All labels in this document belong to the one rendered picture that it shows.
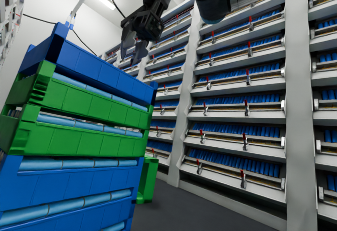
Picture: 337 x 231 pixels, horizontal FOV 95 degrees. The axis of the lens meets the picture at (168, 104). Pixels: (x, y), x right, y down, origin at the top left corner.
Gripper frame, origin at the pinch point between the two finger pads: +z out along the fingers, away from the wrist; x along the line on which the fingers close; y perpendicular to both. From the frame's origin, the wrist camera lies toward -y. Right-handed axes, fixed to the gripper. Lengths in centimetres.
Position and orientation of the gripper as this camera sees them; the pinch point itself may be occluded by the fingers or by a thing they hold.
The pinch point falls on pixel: (127, 58)
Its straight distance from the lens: 54.3
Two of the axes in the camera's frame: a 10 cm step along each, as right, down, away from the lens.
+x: 5.7, 2.8, 7.8
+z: -3.7, 9.3, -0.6
